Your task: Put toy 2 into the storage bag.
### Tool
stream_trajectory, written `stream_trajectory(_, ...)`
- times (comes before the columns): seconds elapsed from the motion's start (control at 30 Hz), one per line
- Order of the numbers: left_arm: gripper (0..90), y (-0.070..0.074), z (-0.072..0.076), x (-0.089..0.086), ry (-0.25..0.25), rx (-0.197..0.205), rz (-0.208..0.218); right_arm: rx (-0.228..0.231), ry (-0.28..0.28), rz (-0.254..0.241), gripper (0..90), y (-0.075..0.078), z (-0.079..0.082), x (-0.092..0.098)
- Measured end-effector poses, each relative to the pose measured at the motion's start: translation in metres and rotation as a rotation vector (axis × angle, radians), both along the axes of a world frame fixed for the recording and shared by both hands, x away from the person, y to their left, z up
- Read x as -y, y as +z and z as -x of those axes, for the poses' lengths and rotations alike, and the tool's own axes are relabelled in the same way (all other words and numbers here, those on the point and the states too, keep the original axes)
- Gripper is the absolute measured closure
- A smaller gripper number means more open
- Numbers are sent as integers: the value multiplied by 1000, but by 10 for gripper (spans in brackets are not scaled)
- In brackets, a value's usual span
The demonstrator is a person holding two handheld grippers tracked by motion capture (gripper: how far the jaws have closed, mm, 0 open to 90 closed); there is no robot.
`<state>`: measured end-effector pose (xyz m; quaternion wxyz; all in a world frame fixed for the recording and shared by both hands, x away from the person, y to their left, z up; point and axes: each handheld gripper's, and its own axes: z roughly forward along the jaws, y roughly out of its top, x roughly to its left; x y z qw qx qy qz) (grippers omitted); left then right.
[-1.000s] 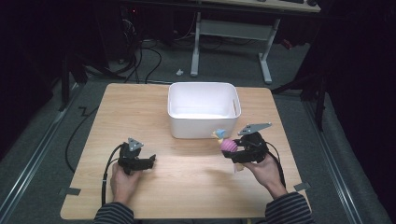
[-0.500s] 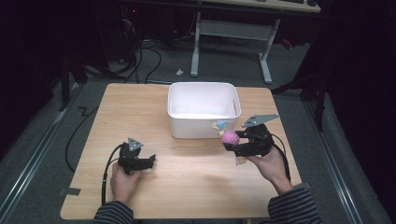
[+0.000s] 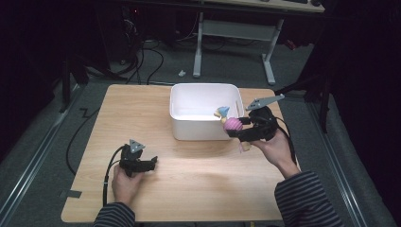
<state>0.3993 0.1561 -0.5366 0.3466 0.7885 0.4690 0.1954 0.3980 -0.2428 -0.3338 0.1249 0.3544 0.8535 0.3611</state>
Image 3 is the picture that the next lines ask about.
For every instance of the person's right hand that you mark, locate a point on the person's right hand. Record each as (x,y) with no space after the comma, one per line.
(277,153)

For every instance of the person's left hand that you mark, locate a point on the person's left hand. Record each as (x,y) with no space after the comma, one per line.
(124,186)

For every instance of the small white crumpled scrap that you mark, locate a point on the small white crumpled scrap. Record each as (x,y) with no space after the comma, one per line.
(182,73)

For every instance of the small red object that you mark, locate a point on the small red object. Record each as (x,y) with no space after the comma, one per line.
(290,44)

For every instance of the metal floor rail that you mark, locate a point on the metal floor rail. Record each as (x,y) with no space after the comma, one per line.
(31,157)
(339,167)

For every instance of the wooden desk with white legs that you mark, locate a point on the wooden desk with white legs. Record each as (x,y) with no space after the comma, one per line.
(239,30)

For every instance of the black metal stand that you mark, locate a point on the black metal stand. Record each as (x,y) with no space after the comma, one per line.
(65,91)
(323,104)

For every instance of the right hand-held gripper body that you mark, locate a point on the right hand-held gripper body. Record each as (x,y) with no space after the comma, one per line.
(265,124)

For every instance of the dark computer tower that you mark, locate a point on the dark computer tower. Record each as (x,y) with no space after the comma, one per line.
(121,34)

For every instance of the white plastic bin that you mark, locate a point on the white plastic bin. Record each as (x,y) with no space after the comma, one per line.
(195,129)

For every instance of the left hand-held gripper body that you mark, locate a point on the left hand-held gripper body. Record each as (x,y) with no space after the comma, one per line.
(132,160)

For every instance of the grey tape piece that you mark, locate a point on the grey tape piece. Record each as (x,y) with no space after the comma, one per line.
(72,194)

